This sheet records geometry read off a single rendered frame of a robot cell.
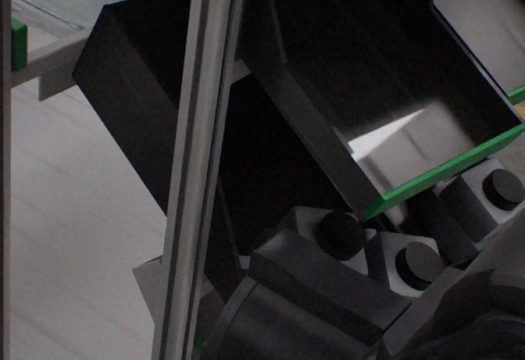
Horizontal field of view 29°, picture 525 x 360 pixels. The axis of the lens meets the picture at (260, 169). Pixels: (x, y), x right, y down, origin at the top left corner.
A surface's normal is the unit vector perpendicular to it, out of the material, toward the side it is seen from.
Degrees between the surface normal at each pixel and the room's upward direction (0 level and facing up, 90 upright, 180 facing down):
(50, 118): 0
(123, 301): 0
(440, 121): 25
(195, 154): 90
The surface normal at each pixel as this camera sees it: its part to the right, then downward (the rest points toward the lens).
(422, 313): 0.28, -0.72
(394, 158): 0.42, -0.53
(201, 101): -0.58, 0.40
